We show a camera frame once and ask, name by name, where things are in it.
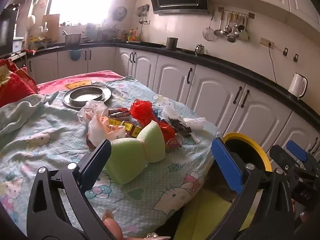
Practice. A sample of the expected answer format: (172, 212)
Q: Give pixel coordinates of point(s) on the hanging tools by window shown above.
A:
(143, 11)

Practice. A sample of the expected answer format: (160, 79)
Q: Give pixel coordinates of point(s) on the small red packet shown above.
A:
(173, 145)

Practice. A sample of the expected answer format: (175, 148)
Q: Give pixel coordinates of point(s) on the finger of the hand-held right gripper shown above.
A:
(285, 160)
(296, 151)

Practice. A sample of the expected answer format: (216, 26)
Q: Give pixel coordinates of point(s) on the person's right hand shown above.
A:
(304, 216)

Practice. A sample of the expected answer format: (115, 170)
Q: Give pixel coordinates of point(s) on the group of seasoning bottles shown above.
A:
(131, 35)

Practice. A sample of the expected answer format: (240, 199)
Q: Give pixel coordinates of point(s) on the white storage box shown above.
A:
(18, 45)

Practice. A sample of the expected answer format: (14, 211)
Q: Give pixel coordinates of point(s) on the yellow round bin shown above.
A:
(250, 138)

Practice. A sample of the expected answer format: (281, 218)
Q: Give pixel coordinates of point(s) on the red embroidered cushion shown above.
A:
(15, 90)

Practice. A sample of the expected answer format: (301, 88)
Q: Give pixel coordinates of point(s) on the clear plastic wrapper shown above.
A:
(170, 111)

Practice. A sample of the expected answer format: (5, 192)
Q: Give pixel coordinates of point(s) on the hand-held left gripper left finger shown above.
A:
(96, 161)

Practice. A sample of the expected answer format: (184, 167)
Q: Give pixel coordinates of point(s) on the beige wall socket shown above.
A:
(265, 41)

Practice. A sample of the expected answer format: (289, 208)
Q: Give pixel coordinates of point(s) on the black kitchen countertop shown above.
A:
(225, 62)

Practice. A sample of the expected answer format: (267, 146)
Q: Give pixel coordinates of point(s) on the green sponge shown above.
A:
(130, 160)

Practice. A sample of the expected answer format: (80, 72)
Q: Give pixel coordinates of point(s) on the hanging mesh strainer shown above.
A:
(208, 33)

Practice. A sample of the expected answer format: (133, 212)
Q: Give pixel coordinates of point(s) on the white tissue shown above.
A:
(195, 123)

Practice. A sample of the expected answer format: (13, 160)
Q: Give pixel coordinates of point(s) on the person's left hand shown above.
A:
(112, 226)

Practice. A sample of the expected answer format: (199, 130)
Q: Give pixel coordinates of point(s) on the bright window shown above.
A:
(80, 2)

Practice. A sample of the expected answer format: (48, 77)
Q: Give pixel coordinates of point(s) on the round metal plate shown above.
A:
(106, 97)

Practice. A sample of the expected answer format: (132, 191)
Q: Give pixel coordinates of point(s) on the yellow-green cloth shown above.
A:
(200, 217)

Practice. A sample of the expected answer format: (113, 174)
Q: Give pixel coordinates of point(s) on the red snack wrapper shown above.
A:
(120, 113)

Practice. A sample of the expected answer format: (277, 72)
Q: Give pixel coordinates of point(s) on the white printed plastic wrapper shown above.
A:
(91, 110)

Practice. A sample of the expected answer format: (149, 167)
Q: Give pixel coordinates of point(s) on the dark metal canister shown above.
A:
(172, 43)

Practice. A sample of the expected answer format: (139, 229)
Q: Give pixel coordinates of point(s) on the small yellow red box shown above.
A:
(132, 130)
(115, 123)

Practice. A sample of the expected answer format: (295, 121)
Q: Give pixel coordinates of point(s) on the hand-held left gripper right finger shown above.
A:
(226, 165)

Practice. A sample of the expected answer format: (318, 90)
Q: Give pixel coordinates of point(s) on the red foil wrapper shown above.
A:
(167, 131)

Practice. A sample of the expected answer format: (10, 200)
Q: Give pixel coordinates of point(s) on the small metal teapot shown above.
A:
(200, 50)

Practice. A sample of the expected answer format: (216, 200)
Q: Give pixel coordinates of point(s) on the pink printed blanket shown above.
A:
(75, 80)

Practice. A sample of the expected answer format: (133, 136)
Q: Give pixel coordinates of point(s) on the black appliance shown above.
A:
(7, 30)

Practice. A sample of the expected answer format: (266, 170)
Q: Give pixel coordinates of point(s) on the wall utensil rail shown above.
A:
(251, 15)

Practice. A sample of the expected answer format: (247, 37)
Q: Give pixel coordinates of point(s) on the row of hanging metal utensils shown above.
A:
(231, 37)

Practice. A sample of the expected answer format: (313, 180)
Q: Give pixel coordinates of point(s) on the red mesh ball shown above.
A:
(142, 111)

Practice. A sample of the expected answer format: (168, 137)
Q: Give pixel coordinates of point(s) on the small round fan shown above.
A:
(120, 13)

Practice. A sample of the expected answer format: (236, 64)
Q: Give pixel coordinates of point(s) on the wooden cutting board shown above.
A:
(51, 27)

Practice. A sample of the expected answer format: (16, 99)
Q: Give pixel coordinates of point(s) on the black wall hook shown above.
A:
(296, 58)
(285, 52)

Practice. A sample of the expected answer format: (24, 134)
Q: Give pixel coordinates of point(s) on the white plastic bag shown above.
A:
(98, 130)

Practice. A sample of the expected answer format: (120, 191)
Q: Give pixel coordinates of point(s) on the blue plastic holder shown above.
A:
(76, 55)

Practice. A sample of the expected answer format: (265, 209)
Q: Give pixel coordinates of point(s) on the shallow metal dish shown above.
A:
(86, 97)

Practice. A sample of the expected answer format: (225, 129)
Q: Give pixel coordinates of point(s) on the white lower cabinets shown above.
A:
(212, 87)

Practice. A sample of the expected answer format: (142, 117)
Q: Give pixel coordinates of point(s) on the light blue printed blanket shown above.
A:
(50, 142)

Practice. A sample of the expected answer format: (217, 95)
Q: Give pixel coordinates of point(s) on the metal cooking pot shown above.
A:
(73, 39)

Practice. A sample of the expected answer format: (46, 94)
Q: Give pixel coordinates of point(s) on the blue foil wrapper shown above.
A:
(156, 113)

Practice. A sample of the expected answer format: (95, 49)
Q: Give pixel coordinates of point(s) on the white electric kettle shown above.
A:
(296, 85)

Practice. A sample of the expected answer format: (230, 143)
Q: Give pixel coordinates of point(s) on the dark brown wrapper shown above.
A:
(180, 127)

